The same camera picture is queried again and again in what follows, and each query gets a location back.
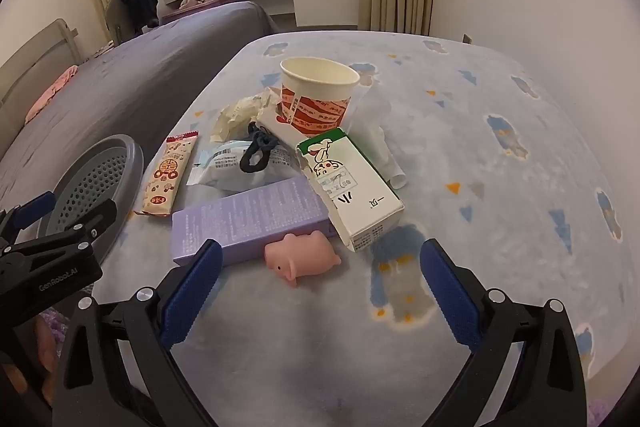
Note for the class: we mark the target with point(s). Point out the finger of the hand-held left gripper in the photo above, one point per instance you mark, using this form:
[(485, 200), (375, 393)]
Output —
[(32, 209), (90, 219)]

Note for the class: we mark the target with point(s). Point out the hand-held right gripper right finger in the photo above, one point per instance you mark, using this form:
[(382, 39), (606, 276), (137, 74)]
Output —
[(450, 297)]

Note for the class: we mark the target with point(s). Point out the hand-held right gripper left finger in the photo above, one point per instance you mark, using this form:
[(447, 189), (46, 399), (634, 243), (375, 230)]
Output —
[(192, 297)]

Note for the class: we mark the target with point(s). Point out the grey perforated plastic basket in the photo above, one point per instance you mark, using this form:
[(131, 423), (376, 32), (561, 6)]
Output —
[(95, 177)]

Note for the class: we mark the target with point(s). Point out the purple cardboard box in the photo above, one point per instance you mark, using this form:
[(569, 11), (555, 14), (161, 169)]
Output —
[(250, 217)]

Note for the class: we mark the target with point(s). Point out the pink pig toy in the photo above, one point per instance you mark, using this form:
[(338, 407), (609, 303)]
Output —
[(300, 257)]

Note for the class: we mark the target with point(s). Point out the white green carton box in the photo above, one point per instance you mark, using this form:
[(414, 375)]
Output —
[(360, 202)]

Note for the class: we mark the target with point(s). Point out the red patterned paper cup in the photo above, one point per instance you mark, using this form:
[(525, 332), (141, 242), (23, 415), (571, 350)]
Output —
[(315, 107)]

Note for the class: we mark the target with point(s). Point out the purple patterned cloth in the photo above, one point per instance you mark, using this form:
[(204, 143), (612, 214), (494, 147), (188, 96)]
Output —
[(52, 327)]

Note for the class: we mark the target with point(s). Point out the red beige snack packet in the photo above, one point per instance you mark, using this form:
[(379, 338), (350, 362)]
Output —
[(167, 177)]

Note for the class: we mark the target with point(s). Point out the light blue printed blanket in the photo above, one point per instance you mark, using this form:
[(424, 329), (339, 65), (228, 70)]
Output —
[(500, 207)]

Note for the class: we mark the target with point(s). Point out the pink cloth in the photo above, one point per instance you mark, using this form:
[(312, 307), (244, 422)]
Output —
[(50, 92)]

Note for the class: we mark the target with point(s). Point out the white wet wipes pack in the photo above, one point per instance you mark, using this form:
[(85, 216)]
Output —
[(225, 167)]

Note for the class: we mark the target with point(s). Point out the beige bed headboard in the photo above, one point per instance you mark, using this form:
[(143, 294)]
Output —
[(35, 57)]

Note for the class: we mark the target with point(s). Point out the clear plastic wrapper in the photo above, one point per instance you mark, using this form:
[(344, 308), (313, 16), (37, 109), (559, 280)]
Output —
[(385, 147)]

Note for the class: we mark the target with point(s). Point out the grey bed sheet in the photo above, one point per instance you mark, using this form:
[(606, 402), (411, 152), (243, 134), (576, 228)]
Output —
[(150, 67)]

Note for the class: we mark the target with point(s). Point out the crumpled cream wrapper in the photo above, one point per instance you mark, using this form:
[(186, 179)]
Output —
[(235, 114)]

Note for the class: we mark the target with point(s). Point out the white paper packet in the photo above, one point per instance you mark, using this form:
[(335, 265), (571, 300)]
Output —
[(286, 134)]

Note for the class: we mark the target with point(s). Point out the wall outlet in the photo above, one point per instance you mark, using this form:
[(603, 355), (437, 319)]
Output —
[(467, 39)]

